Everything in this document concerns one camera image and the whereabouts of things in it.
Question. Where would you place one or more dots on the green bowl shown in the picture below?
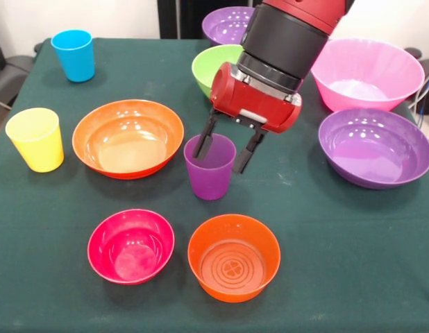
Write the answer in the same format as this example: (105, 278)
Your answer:
(211, 66)

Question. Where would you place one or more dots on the purple wide shallow bowl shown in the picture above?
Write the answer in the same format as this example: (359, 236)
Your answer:
(374, 149)

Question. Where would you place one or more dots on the dark green table cloth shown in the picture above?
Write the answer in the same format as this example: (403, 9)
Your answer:
(304, 260)

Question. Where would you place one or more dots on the black office chair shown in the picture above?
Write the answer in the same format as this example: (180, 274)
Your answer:
(13, 69)

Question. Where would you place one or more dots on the purple plastic cup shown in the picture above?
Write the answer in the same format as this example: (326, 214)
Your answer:
(209, 180)

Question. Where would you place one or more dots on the pink large bowl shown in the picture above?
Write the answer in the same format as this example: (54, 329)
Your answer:
(374, 76)

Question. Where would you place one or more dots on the black rounded object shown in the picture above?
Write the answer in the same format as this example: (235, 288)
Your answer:
(413, 52)

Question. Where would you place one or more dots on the purple rounded deep bowl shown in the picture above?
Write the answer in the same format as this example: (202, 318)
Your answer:
(225, 24)

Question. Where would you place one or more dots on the black small knob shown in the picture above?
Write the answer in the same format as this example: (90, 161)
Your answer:
(37, 47)

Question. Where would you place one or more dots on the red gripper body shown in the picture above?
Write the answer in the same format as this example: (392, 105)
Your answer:
(256, 104)

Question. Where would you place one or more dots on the yellow plastic cup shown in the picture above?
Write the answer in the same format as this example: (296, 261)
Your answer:
(37, 149)

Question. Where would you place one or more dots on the red small bowl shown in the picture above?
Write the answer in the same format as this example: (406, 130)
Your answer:
(131, 256)

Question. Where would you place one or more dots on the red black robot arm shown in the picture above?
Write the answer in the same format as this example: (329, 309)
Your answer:
(287, 38)

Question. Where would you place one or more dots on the blue plastic cup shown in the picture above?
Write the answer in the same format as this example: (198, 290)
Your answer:
(75, 59)

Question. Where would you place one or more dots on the orange small bowl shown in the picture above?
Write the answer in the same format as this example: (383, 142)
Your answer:
(235, 288)

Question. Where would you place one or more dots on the orange wide shallow bowl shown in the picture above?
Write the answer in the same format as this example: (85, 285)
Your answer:
(127, 142)

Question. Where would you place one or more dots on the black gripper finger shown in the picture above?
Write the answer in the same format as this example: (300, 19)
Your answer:
(205, 137)
(248, 152)

